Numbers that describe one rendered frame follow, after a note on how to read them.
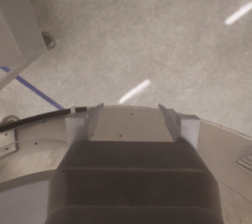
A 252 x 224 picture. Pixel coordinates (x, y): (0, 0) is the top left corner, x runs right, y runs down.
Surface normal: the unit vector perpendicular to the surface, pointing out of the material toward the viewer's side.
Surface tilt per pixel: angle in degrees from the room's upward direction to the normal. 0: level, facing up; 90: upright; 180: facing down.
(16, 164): 90
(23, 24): 0
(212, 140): 90
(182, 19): 0
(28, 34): 0
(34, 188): 20
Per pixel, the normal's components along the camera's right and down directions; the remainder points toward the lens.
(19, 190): 0.27, 0.56
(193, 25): -0.13, 0.61
